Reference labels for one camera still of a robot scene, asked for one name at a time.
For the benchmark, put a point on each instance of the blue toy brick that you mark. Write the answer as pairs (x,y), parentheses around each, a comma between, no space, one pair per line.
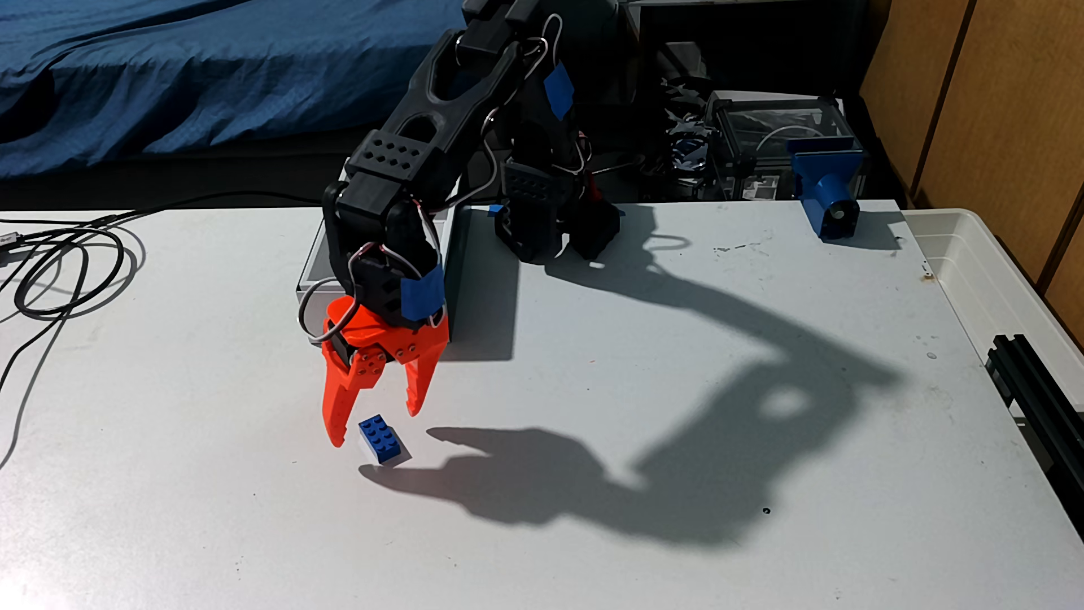
(379,440)

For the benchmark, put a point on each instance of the white cardboard box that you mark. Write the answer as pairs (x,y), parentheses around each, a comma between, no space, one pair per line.
(313,271)

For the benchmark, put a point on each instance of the blue bed sheet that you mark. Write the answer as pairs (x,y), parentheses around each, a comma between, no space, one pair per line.
(212,68)

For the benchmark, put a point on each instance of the white plastic bin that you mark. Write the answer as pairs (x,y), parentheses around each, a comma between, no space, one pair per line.
(974,271)

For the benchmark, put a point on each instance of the wooden cabinet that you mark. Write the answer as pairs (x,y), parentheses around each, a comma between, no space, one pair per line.
(999,102)

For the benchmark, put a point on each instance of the clear black-framed enclosure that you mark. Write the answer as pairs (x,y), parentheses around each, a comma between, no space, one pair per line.
(762,127)

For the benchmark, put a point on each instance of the blue printed clamp mount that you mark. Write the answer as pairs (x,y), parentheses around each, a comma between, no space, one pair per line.
(826,182)

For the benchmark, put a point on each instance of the black aluminium rail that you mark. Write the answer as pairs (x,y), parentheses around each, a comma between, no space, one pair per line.
(1029,381)

